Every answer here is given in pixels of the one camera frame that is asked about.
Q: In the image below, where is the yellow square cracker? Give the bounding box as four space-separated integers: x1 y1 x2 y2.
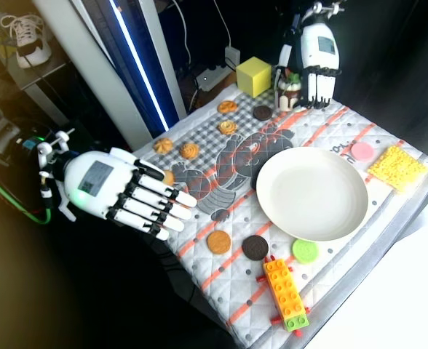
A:
367 145 428 193

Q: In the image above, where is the tan round biscuit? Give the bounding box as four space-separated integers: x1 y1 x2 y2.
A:
206 230 232 255

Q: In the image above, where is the white post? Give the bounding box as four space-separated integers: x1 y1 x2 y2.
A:
31 0 153 150

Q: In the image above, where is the white power adapter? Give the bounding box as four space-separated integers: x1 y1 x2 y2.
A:
223 46 241 68

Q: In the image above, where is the quilt with printed bear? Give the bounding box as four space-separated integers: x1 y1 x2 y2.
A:
140 67 428 349

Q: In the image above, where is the golden flower-shaped cookie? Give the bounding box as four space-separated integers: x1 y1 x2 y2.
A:
153 137 174 156
180 142 201 160
217 119 239 135
217 100 239 114

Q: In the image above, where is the white cable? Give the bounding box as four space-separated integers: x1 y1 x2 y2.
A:
172 0 194 66
212 0 234 48

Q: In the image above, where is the grey shelf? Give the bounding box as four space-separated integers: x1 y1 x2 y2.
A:
4 54 69 113

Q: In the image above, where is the pink round biscuit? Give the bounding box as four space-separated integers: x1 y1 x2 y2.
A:
351 142 375 162

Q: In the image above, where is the cream round plate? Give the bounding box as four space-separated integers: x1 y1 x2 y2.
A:
255 146 369 242

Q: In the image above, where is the large dark chocolate sandwich cookie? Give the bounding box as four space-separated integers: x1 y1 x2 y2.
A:
241 235 270 262

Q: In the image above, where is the white power strip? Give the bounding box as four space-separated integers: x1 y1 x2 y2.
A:
195 65 237 92

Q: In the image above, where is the chocolate cupcake toy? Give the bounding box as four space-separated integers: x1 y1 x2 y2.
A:
274 71 303 112

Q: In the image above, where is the white sneaker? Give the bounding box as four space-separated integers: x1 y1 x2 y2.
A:
0 13 52 69

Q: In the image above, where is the green cable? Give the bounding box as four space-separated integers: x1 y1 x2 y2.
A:
0 137 52 225

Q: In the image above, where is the blue glowing panel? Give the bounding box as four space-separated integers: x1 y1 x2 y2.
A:
71 0 188 134

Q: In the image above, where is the small dark chocolate sandwich cookie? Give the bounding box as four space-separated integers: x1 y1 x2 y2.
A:
253 105 274 122

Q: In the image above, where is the yellow cube block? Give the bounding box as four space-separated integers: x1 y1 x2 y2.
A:
236 56 273 98

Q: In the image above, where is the green round biscuit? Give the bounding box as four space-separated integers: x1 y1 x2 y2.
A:
291 238 320 264

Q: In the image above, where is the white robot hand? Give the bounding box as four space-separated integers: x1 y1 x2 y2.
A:
63 146 198 241
274 21 343 110

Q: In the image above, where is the orange and green brick block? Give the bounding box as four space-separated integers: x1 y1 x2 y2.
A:
263 258 310 332

